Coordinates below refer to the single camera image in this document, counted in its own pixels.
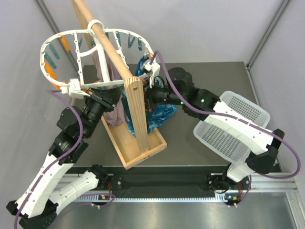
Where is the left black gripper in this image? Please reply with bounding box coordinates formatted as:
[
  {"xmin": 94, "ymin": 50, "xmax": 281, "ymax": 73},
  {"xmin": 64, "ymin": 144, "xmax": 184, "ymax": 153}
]
[{"xmin": 84, "ymin": 85, "xmax": 125, "ymax": 138}]

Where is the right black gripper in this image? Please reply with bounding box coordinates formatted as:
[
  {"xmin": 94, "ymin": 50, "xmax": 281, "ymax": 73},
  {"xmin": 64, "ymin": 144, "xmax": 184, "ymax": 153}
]
[{"xmin": 132, "ymin": 77, "xmax": 185, "ymax": 113}]

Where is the blue patterned cloth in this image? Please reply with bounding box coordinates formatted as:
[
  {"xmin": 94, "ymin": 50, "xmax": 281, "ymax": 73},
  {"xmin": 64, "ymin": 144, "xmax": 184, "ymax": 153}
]
[{"xmin": 122, "ymin": 56, "xmax": 177, "ymax": 136}]

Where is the white round clip hanger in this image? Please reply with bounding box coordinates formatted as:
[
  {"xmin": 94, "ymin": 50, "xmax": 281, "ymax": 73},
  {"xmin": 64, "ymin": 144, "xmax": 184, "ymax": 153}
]
[{"xmin": 40, "ymin": 20, "xmax": 154, "ymax": 90}]

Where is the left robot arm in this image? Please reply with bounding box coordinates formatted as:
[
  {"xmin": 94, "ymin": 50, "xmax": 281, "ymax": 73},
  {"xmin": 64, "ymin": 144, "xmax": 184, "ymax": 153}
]
[{"xmin": 6, "ymin": 86, "xmax": 123, "ymax": 229}]

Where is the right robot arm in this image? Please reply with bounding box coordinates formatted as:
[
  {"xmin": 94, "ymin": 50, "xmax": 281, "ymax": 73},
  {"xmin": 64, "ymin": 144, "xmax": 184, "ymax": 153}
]
[{"xmin": 144, "ymin": 67, "xmax": 285, "ymax": 191}]

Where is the lilac cloth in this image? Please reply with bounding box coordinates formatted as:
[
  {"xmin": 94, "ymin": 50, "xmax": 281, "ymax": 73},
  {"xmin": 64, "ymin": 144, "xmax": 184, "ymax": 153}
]
[{"xmin": 102, "ymin": 53, "xmax": 127, "ymax": 127}]

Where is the wooden rod stand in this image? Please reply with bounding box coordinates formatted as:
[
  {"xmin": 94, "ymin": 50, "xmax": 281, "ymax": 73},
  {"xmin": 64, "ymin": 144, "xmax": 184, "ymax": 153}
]
[{"xmin": 72, "ymin": 0, "xmax": 167, "ymax": 169}]

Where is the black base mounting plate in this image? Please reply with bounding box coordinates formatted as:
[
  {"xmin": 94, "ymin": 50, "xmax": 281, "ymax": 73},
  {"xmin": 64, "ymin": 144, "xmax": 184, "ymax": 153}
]
[{"xmin": 59, "ymin": 167, "xmax": 251, "ymax": 194}]

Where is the white perforated plastic basket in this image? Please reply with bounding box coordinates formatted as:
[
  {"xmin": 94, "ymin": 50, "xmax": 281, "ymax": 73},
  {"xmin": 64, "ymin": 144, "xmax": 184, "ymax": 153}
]
[{"xmin": 193, "ymin": 91, "xmax": 271, "ymax": 163}]

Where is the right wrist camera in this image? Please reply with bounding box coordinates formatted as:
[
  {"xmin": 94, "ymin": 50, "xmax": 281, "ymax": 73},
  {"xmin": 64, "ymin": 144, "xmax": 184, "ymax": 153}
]
[{"xmin": 142, "ymin": 60, "xmax": 161, "ymax": 88}]

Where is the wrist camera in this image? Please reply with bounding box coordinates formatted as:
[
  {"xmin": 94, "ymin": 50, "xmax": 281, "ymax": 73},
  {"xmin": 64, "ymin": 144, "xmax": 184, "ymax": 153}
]
[
  {"xmin": 60, "ymin": 79, "xmax": 90, "ymax": 99},
  {"xmin": 142, "ymin": 60, "xmax": 161, "ymax": 88}
]

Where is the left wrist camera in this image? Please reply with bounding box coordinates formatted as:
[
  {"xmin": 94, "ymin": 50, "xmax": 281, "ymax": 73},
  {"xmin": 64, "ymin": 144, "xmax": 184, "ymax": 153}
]
[{"xmin": 60, "ymin": 79, "xmax": 90, "ymax": 99}]

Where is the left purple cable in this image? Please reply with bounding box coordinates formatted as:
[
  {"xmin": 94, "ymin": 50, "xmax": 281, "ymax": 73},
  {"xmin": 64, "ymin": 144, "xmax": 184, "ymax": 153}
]
[{"xmin": 13, "ymin": 89, "xmax": 83, "ymax": 229}]

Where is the purple cable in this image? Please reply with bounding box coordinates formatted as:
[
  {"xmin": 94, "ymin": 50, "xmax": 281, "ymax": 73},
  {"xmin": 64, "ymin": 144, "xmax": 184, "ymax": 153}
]
[
  {"xmin": 13, "ymin": 89, "xmax": 83, "ymax": 229},
  {"xmin": 150, "ymin": 50, "xmax": 301, "ymax": 208}
]

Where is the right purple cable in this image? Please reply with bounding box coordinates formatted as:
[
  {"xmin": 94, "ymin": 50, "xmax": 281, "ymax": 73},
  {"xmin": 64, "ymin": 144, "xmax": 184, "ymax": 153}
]
[{"xmin": 150, "ymin": 50, "xmax": 301, "ymax": 208}]

